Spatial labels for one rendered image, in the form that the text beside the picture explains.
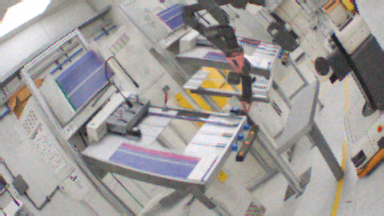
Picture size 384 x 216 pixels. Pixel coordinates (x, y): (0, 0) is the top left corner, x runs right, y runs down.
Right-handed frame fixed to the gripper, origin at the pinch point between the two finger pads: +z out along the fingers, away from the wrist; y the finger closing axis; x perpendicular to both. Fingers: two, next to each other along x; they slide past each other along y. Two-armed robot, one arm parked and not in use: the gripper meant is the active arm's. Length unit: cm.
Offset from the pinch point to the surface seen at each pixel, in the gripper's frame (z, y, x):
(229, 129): 8.9, 5.0, -8.2
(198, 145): 8.6, 24.9, -17.8
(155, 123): 8.4, 10.2, -46.6
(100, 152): 8, 52, -62
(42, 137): 5, 61, -109
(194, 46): 8, -112, -70
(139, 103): 2, 2, -60
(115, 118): 2, 23, -65
